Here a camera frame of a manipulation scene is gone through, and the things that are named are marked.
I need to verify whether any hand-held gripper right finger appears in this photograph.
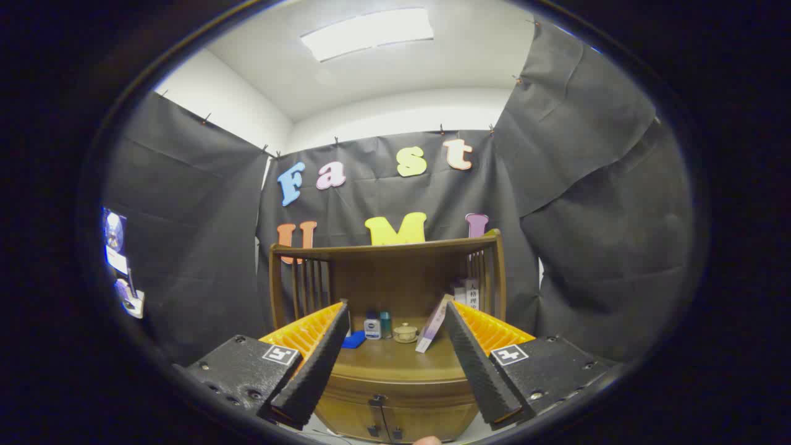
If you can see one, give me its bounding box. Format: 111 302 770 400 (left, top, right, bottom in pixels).
442 300 620 432

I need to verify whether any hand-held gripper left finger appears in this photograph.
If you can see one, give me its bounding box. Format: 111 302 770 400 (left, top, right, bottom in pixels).
176 299 350 431

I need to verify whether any wooden drawer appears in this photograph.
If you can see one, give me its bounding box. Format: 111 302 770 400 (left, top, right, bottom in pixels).
323 373 480 410

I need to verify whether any wooden countertop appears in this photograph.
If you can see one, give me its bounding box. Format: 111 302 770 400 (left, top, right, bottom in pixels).
334 328 476 387

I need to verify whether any wooden cabinet with slatted hutch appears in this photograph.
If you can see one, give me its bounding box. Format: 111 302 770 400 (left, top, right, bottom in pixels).
268 229 509 443

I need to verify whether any purple and white box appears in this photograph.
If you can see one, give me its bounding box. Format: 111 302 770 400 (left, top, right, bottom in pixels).
415 294 455 354

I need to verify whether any white side table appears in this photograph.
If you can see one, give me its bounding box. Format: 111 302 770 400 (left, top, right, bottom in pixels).
114 278 146 319

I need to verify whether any computer monitor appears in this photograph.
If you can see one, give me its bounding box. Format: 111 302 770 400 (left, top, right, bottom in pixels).
102 207 129 276

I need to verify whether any ceiling light panel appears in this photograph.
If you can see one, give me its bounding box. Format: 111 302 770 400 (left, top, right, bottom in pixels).
301 7 434 62

